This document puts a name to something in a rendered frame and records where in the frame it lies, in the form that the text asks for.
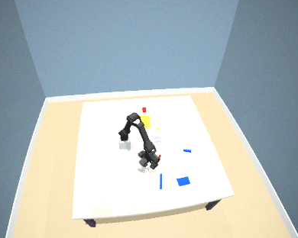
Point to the blue flat square plate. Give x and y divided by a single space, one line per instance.
183 181

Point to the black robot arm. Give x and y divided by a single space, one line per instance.
149 148

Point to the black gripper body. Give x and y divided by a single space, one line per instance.
142 154

